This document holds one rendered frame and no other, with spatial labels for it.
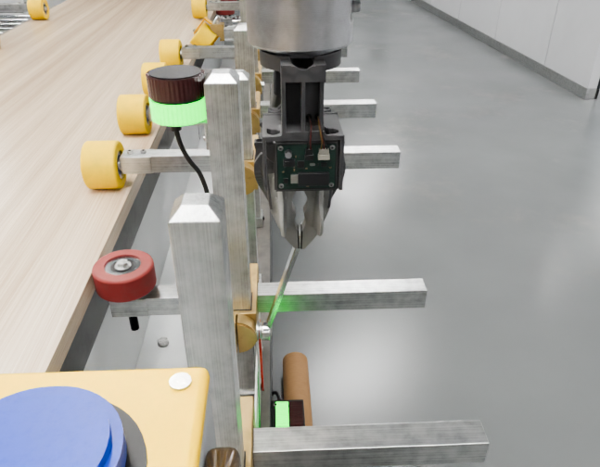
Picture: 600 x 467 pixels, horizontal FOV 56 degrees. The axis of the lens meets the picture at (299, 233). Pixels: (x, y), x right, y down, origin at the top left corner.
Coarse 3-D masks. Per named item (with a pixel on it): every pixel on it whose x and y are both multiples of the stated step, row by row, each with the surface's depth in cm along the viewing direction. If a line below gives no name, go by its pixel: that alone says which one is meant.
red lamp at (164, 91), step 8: (152, 80) 56; (160, 80) 56; (176, 80) 56; (184, 80) 56; (192, 80) 57; (200, 80) 58; (152, 88) 57; (160, 88) 56; (168, 88) 56; (176, 88) 56; (184, 88) 57; (192, 88) 57; (200, 88) 58; (152, 96) 58; (160, 96) 57; (168, 96) 57; (176, 96) 57; (184, 96) 57; (192, 96) 57; (200, 96) 58
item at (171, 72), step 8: (152, 72) 58; (160, 72) 58; (168, 72) 58; (176, 72) 58; (184, 72) 58; (192, 72) 58; (200, 72) 58; (168, 80) 56; (168, 104) 57; (176, 104) 57; (184, 104) 58; (176, 128) 61; (176, 136) 62; (208, 144) 61; (184, 152) 63; (192, 160) 63; (200, 176) 64; (208, 192) 65
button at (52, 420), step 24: (0, 408) 13; (24, 408) 13; (48, 408) 13; (72, 408) 13; (96, 408) 13; (0, 432) 12; (24, 432) 12; (48, 432) 12; (72, 432) 12; (96, 432) 12; (120, 432) 13; (0, 456) 12; (24, 456) 12; (48, 456) 12; (72, 456) 12; (96, 456) 12; (120, 456) 12
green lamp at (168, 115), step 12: (204, 96) 60; (156, 108) 58; (168, 108) 57; (180, 108) 57; (192, 108) 58; (204, 108) 59; (156, 120) 59; (168, 120) 58; (180, 120) 58; (192, 120) 59
